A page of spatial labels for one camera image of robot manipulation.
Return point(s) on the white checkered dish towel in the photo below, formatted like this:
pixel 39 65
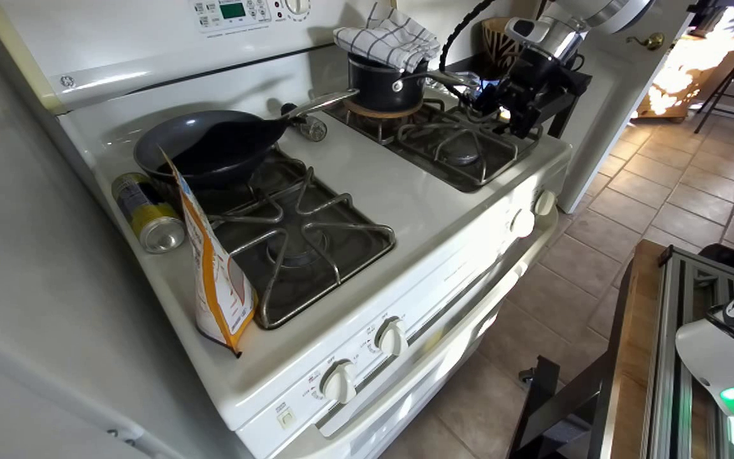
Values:
pixel 389 39

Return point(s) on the grey metal burner grating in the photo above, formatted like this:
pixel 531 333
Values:
pixel 299 244
pixel 460 142

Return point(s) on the wicker basket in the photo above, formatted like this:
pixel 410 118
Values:
pixel 494 41

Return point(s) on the orange white paper bag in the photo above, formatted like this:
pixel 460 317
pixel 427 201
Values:
pixel 217 281

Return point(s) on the round gas burner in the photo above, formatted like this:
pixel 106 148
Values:
pixel 299 249
pixel 463 153

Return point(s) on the small round metal disc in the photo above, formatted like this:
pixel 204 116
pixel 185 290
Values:
pixel 312 128

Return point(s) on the white black device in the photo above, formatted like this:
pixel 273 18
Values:
pixel 726 348

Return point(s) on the white stove knob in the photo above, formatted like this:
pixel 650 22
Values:
pixel 389 336
pixel 336 380
pixel 543 203
pixel 520 223

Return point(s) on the grey grating under saucepan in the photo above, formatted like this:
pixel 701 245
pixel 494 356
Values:
pixel 367 116

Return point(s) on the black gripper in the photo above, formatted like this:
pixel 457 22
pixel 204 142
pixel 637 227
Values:
pixel 542 91

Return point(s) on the white gas stove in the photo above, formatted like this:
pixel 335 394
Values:
pixel 401 194

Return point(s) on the black frying pan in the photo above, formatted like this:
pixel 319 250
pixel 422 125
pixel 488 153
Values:
pixel 215 143

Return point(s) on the wooden edged metal table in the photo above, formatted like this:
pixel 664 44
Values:
pixel 664 359

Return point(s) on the black metal stand frame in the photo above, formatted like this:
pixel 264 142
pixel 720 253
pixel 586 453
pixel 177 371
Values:
pixel 553 408

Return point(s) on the white refrigerator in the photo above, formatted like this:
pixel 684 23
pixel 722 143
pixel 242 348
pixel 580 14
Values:
pixel 37 322

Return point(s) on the brass door knob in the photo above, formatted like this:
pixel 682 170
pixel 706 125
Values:
pixel 650 41

